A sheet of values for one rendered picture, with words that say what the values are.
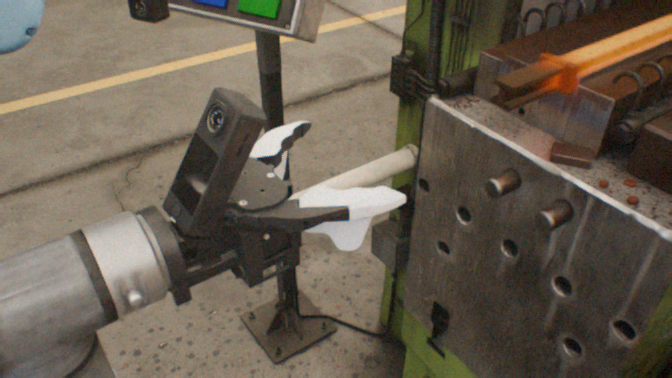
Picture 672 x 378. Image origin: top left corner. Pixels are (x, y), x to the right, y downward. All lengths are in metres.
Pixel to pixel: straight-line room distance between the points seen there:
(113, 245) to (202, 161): 0.09
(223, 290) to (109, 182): 0.77
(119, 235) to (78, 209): 1.80
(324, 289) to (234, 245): 1.28
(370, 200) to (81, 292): 0.23
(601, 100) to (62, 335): 0.59
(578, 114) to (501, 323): 0.34
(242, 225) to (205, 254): 0.04
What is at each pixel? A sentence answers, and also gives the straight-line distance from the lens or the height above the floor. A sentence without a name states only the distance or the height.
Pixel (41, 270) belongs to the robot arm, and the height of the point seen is 1.01.
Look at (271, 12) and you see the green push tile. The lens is 0.91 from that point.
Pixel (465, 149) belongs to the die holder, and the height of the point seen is 0.87.
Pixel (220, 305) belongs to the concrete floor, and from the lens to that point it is 1.73.
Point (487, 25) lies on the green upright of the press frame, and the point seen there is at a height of 0.95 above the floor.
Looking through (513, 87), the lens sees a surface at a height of 1.01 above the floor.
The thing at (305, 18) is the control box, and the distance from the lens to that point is 0.92.
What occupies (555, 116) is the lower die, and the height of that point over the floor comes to 0.94.
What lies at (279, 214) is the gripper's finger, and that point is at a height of 1.01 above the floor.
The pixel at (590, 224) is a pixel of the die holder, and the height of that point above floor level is 0.87.
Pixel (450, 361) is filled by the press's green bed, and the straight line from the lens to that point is 1.06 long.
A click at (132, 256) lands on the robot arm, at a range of 0.43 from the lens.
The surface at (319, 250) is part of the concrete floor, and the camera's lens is 1.87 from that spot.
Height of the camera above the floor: 1.29
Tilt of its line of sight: 37 degrees down
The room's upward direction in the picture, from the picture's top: straight up
